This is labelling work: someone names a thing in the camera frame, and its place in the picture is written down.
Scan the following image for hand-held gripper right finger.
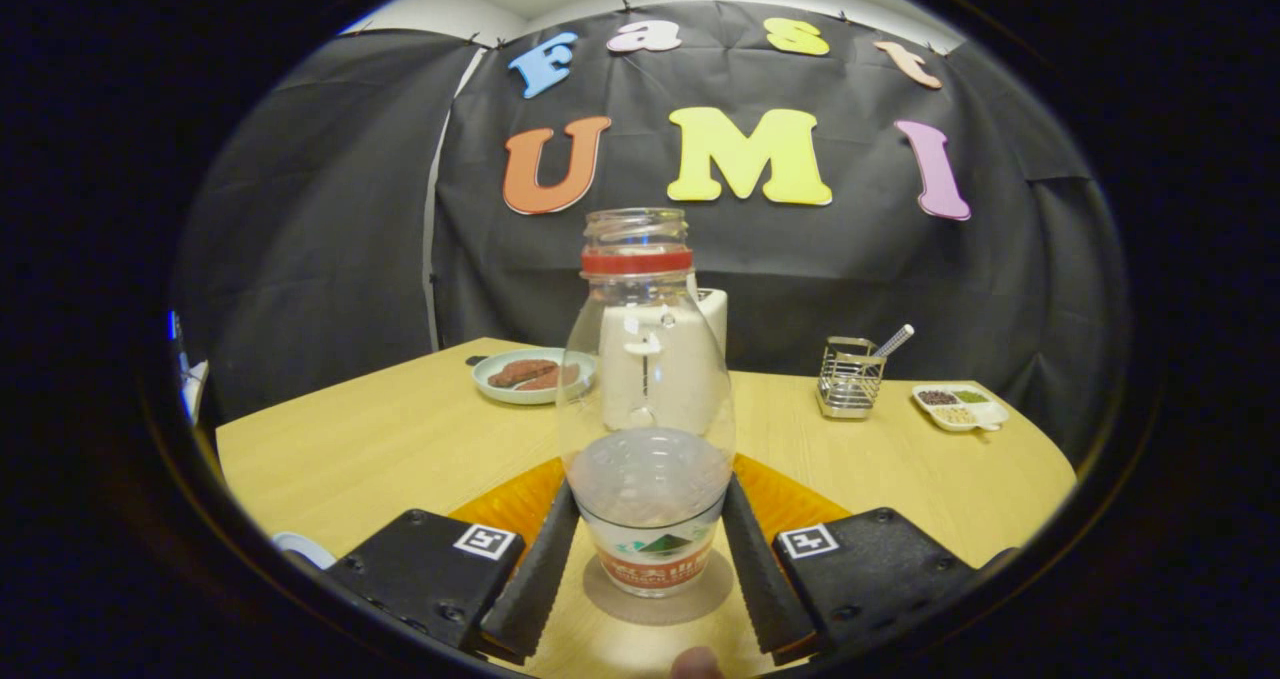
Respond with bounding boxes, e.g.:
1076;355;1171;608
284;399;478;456
722;454;1021;665

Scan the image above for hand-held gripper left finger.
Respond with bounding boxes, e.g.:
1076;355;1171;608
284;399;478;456
325;456;581;665

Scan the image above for round brown coaster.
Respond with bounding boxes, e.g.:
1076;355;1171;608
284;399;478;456
583;549;736;627

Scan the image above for clear plastic juice bottle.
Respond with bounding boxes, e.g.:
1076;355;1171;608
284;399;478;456
556;208;737;598

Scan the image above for white cup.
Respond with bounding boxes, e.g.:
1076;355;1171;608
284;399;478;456
272;531;339;570

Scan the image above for wooden table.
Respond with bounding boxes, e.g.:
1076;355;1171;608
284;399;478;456
215;337;1079;679

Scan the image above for pale green plate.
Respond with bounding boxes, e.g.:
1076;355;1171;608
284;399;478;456
472;347;599;405

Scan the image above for brown cookie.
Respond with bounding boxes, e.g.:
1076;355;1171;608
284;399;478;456
520;363;582;393
487;359;559;389

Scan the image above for white divided condiment dish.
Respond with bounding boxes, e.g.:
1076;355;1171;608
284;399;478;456
912;383;1011;433

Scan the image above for white toaster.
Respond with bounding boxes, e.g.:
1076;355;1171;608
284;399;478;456
597;287;729;435

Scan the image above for metal wire utensil holder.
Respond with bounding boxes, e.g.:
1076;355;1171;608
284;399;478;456
815;336;886;420

